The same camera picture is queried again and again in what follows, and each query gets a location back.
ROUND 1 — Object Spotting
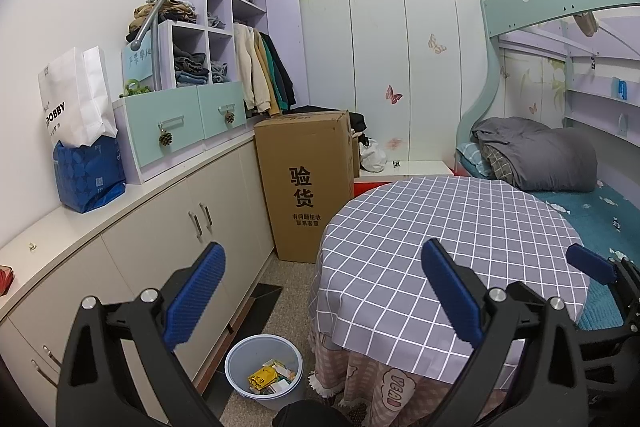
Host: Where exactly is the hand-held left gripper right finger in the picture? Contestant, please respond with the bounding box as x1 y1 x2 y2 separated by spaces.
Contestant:
421 238 591 427

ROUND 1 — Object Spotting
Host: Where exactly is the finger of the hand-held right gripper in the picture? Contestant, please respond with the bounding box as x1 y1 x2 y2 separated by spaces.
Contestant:
575 307 640 403
566 244 640 308

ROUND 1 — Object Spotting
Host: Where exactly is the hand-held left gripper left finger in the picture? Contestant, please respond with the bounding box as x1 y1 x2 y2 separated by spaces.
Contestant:
56 241 227 427

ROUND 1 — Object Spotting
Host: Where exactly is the light blue trash bin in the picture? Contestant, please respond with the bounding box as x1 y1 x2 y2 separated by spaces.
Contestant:
225 334 305 412

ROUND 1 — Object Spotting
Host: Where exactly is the teal bed sheet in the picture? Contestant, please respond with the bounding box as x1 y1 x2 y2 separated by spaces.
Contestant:
532 184 640 333

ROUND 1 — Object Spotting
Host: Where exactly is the white low cabinet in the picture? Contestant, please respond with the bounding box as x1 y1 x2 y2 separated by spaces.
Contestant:
0 119 276 427

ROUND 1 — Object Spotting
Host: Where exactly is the black floor mat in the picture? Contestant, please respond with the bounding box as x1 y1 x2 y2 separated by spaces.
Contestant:
207 284 284 408

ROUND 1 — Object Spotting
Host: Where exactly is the grey checked tablecloth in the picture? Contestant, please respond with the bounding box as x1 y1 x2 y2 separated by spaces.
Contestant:
306 177 591 383

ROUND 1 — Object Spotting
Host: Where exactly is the gold foil packet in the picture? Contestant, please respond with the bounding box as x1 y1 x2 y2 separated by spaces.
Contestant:
248 366 280 392

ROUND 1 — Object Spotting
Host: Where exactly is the grey quilt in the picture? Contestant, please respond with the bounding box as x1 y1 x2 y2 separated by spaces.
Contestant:
472 117 598 192

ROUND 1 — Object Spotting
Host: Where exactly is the beige printed table skirt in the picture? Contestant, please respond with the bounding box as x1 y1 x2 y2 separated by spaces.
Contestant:
307 302 521 427

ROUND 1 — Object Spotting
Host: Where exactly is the white low platform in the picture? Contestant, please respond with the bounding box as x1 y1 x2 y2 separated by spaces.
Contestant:
360 159 453 182

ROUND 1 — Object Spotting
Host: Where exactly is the grey plaid pillow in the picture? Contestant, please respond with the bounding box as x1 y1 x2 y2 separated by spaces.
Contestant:
482 144 523 188

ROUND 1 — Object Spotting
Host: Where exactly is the red storage box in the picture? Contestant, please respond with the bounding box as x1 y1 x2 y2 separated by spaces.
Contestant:
352 167 458 198

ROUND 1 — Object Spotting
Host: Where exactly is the blue shopping bag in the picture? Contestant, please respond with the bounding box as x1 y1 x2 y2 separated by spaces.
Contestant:
52 136 127 214

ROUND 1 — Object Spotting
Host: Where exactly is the white plastic bag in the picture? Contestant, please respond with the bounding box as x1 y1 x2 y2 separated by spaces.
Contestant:
359 138 387 172

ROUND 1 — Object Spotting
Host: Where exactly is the person's black trouser leg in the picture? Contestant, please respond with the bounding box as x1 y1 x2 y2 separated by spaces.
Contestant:
272 399 351 427

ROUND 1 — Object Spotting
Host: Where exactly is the large cardboard box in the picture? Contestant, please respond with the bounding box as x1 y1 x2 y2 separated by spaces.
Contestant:
253 109 356 264

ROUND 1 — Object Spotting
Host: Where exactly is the teal drawer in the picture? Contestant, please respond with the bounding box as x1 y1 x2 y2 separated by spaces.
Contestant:
122 86 206 184
197 81 247 140

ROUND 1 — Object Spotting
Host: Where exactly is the green toy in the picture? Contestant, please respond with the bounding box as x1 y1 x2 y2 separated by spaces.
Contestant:
122 79 151 98

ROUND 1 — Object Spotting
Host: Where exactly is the small folded jeans stack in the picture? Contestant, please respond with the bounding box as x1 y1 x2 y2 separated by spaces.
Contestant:
210 61 235 84

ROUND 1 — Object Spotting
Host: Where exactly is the large folded jeans stack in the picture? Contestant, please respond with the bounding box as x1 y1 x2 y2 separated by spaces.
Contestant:
174 49 210 86

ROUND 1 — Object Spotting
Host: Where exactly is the white paper bag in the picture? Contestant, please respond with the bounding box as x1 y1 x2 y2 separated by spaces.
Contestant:
38 46 120 148

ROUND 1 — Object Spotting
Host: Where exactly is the green hanging garment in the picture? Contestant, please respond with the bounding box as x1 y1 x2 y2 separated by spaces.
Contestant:
262 39 289 110

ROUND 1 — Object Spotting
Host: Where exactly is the beige hanging jacket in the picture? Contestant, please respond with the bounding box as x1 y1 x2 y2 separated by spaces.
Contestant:
234 24 273 112

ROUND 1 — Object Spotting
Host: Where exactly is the teal sign board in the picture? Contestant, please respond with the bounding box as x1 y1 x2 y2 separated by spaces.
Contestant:
122 39 161 88

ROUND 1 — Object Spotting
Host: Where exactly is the black hanging garment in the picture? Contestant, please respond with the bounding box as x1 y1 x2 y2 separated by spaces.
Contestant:
260 32 297 108

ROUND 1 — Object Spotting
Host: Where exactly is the brown hanging object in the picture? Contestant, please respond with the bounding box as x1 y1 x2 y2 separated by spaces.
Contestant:
572 11 600 38

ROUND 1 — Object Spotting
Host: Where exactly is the white panelled wardrobe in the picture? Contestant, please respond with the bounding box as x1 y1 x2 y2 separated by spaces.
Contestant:
298 0 488 162

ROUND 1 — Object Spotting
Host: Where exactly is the khaki clothes pile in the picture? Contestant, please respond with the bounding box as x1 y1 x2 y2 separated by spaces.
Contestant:
127 0 198 38

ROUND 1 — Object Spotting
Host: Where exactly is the teal bunk bed frame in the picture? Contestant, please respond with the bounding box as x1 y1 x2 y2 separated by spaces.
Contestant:
455 0 640 180

